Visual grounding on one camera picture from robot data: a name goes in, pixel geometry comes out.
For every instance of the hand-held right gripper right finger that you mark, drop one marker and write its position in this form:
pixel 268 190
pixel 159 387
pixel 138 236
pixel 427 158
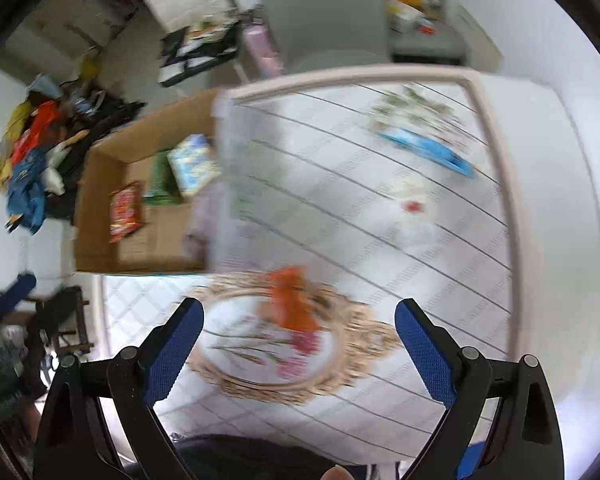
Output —
pixel 422 355

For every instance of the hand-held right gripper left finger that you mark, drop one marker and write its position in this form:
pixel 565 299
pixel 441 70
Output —
pixel 175 352

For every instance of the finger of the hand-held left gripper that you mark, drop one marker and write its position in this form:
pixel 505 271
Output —
pixel 16 290

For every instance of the person's right hand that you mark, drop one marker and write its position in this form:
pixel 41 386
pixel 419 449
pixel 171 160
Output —
pixel 337 473

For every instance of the dark wooden stool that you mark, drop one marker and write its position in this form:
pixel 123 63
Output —
pixel 67 320

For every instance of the oval floral mat gold rim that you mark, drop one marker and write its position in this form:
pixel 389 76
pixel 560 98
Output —
pixel 240 320

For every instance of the brown cardboard box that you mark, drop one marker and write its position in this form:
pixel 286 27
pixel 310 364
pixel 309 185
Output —
pixel 150 240

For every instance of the orange packet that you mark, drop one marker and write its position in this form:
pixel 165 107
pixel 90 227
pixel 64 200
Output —
pixel 292 305

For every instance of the pile of colourful clothes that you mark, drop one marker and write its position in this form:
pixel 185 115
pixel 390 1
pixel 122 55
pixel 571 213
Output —
pixel 35 160

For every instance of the red snack packet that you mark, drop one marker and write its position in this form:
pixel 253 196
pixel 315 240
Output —
pixel 126 211

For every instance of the white bag red mark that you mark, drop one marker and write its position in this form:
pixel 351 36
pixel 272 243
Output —
pixel 412 210

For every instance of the clear plastic bag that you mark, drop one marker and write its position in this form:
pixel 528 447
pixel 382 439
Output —
pixel 215 200

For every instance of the white lined table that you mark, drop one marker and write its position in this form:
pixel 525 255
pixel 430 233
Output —
pixel 340 220

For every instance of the green snack packet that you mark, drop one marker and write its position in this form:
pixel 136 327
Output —
pixel 161 180

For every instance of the light blue tissue pack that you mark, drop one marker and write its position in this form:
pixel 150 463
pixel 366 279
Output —
pixel 195 164

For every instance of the blue flat packet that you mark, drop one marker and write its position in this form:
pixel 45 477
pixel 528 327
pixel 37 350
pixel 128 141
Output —
pixel 425 147

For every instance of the yellow bag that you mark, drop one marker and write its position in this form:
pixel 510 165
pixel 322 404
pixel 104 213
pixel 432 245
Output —
pixel 90 66

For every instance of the white green printed packet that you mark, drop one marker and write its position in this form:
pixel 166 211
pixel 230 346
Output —
pixel 414 106

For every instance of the black storage rack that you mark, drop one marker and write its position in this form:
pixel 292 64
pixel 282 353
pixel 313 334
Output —
pixel 200 52

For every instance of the grey stool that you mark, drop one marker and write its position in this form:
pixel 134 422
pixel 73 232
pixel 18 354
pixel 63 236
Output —
pixel 425 45

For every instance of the pink bottle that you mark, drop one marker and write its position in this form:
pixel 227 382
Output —
pixel 263 47

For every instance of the yellow white packet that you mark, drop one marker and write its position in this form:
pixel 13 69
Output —
pixel 401 10

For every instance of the grey chair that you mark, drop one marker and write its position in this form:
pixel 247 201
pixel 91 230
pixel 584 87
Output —
pixel 320 15

